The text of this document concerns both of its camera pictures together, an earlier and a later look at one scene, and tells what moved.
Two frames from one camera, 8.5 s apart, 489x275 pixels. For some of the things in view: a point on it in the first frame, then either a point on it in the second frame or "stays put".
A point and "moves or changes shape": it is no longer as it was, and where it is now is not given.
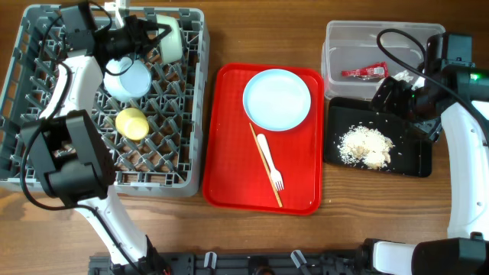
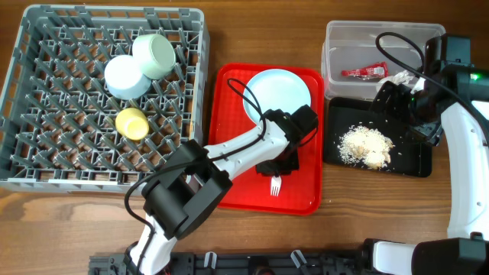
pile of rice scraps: (367, 147) stays put
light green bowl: (171, 45) to (156, 55)
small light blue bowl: (131, 85) stays put
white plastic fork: (276, 176) moves or changes shape
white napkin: (404, 76) stays put
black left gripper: (140, 30) to (293, 166)
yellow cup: (132, 124) stays put
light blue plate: (276, 100) stays put
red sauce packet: (374, 71) stays put
